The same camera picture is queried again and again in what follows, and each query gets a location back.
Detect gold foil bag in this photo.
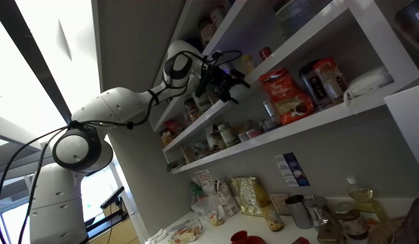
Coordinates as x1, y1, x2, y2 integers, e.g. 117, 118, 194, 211
228, 175, 271, 217

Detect red plate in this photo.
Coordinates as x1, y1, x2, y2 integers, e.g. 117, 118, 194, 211
229, 229, 267, 244

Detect white soft bag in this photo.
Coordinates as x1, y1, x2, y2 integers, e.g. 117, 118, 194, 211
343, 66, 395, 101

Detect white printed snack bag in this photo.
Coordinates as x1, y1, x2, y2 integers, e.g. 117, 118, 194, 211
213, 177, 241, 219
190, 168, 220, 214

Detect dark blue food packet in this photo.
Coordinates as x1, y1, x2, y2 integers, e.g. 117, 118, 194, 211
298, 62, 331, 108

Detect blue and white card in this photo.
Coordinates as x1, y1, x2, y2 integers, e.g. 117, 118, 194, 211
274, 152, 312, 188

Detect black metal stand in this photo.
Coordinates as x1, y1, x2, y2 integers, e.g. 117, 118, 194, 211
84, 185, 129, 238

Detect dark round pot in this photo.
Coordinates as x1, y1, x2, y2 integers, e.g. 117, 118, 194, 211
393, 0, 419, 46

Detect white wall shelf unit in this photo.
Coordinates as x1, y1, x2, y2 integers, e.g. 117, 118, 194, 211
147, 0, 419, 177

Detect orange snack packet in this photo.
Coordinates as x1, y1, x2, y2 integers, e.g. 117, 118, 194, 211
259, 66, 317, 126

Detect clear bag with food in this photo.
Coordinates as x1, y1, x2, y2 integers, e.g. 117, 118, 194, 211
166, 215, 205, 244

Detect clear oil bottle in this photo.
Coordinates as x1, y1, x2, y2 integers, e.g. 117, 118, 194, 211
346, 175, 388, 223

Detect white jar with lid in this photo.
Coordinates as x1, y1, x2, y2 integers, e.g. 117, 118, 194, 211
216, 122, 240, 148

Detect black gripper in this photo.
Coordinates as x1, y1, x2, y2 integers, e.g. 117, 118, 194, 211
202, 66, 252, 106

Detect red and white packet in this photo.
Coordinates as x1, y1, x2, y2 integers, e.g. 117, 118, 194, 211
313, 57, 350, 103

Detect dark glass jar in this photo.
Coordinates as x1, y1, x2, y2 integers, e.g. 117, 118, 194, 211
315, 194, 345, 244

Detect labelled glass jar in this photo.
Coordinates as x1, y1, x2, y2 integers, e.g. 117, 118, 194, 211
339, 209, 370, 241

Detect yellow labelled glass bottle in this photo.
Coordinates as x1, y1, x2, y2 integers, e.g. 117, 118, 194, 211
262, 202, 285, 233

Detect grey clear container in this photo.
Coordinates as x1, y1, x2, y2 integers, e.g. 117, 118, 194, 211
274, 0, 334, 39

